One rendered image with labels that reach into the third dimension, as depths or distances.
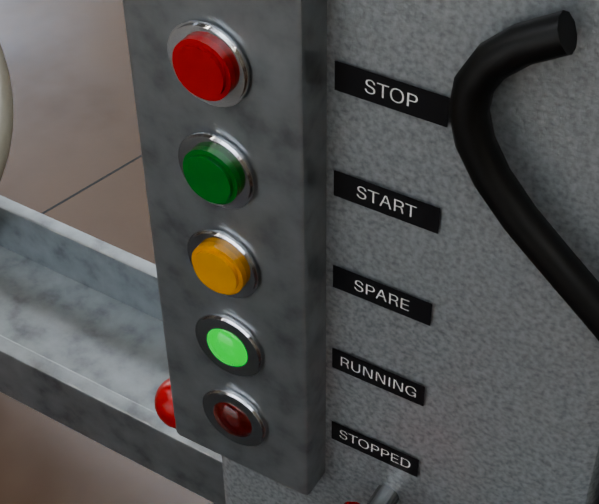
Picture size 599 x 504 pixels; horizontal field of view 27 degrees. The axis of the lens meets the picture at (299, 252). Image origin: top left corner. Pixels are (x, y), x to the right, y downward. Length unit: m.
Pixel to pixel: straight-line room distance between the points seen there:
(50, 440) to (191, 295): 1.77
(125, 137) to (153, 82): 2.45
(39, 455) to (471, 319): 1.85
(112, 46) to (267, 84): 2.80
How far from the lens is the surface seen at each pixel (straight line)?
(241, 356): 0.56
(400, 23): 0.44
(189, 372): 0.61
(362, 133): 0.47
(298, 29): 0.44
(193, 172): 0.50
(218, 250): 0.52
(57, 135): 2.98
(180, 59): 0.47
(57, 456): 2.30
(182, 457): 0.81
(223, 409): 0.60
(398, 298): 0.52
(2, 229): 0.98
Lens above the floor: 1.79
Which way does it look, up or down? 43 degrees down
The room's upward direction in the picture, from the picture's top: 1 degrees counter-clockwise
